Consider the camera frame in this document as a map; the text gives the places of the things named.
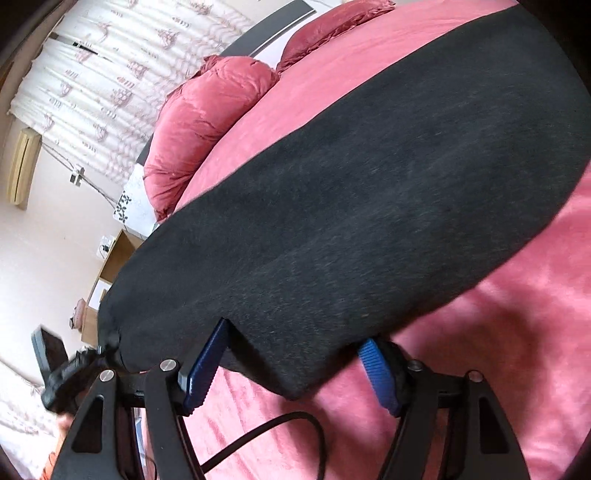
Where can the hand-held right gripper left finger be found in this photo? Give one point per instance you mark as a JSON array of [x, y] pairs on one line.
[[203, 369]]

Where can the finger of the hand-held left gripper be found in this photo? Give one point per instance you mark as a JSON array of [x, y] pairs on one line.
[[107, 354]]

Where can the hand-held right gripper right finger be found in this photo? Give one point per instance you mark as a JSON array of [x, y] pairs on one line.
[[378, 374]]

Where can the black knitted sweater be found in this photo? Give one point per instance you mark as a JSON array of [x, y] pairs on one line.
[[346, 207]]

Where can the pink item on desk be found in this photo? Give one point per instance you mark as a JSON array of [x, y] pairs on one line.
[[79, 314]]

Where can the white patterned cloth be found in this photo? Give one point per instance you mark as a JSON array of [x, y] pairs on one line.
[[23, 415]]

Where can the wooden cabinet with white door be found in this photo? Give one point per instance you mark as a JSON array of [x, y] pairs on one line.
[[115, 263]]

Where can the white charger box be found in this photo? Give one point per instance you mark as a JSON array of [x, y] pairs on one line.
[[107, 244]]

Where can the bed with pink sheet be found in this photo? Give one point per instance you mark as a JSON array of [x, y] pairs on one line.
[[508, 323]]

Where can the beige air conditioner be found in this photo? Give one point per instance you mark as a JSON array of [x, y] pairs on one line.
[[23, 166]]

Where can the red folded duvet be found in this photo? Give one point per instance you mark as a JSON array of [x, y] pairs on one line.
[[203, 124]]

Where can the white printed curtain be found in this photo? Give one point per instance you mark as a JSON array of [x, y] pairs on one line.
[[115, 69]]

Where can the red pillow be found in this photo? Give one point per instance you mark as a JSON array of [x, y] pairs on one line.
[[328, 32]]

